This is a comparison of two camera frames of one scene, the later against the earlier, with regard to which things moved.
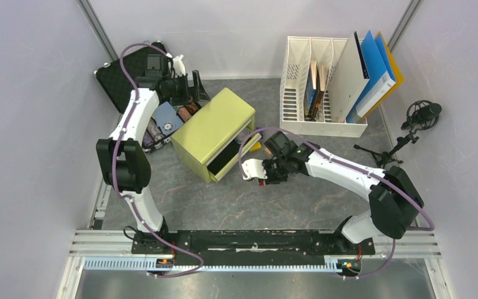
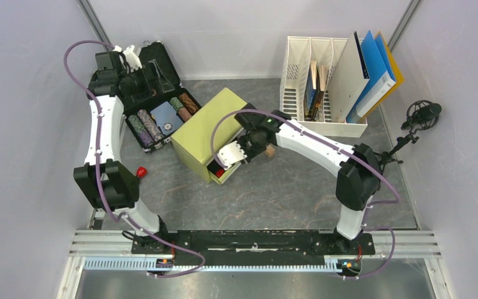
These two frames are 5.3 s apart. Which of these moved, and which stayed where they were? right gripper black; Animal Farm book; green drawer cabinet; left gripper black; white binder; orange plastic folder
Moved: left gripper black; right gripper black
Stayed: Animal Farm book; white binder; orange plastic folder; green drawer cabinet
